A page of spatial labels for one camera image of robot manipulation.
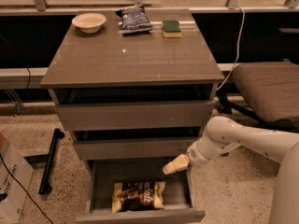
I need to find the grey office chair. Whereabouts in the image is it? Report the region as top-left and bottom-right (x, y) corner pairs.
(217, 62), (299, 133)

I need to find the green yellow sponge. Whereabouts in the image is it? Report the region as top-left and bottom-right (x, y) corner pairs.
(162, 20), (182, 38)

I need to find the grey drawer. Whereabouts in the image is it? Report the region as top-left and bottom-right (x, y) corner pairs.
(50, 83), (215, 133)
(76, 158), (206, 224)
(74, 127), (202, 160)

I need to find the white bowl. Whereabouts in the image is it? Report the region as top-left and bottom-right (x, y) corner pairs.
(72, 13), (107, 34)

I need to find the blue chip bag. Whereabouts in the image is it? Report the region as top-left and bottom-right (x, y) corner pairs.
(115, 6), (153, 34)

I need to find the black metal bar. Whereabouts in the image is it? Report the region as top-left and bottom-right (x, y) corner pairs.
(38, 129), (64, 195)

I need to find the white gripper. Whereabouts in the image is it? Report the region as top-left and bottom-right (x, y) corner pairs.
(163, 141), (217, 175)

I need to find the grey bottom drawer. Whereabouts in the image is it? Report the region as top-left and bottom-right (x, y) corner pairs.
(76, 158), (206, 224)

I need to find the grey drawer cabinet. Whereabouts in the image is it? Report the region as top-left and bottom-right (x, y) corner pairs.
(40, 8), (225, 173)

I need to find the white cardboard box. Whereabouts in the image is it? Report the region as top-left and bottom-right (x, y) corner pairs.
(0, 134), (34, 224)

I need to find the brown chip bag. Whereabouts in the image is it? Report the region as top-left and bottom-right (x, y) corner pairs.
(111, 180), (165, 213)

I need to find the grey middle drawer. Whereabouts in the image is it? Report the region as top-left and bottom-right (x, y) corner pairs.
(74, 127), (202, 160)

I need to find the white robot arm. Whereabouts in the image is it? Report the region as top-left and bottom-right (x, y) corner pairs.
(163, 116), (299, 224)

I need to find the white cable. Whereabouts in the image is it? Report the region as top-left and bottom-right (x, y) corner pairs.
(216, 6), (246, 92)

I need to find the grey top drawer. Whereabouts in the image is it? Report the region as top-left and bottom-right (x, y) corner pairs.
(50, 83), (215, 133)

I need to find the black cable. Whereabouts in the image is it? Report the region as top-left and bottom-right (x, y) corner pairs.
(0, 154), (54, 224)

